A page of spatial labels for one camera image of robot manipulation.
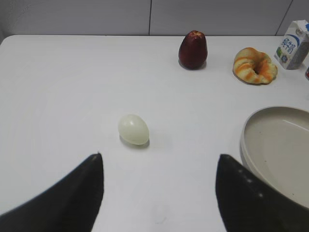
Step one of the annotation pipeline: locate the red cola can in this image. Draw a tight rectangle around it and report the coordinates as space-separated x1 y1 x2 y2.
305 67 309 80

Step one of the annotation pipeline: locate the orange striped bread ring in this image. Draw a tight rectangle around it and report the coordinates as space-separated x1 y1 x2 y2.
232 47 278 86

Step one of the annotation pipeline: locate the white egg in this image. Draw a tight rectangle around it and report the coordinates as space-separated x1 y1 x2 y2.
118 114 150 145

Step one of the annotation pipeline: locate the white blue milk carton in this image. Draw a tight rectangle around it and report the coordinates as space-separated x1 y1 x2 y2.
274 20 309 70

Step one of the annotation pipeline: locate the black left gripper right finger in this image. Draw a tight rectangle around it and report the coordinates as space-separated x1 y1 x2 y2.
215 154 309 232

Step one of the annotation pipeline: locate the dark red wax apple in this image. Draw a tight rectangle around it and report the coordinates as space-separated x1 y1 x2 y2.
178 30 208 70

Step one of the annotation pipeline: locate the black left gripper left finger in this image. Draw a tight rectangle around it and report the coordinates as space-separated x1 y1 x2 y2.
0 153 104 232

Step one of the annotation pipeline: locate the beige round plate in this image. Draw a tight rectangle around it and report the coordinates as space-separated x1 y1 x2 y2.
240 106 309 207

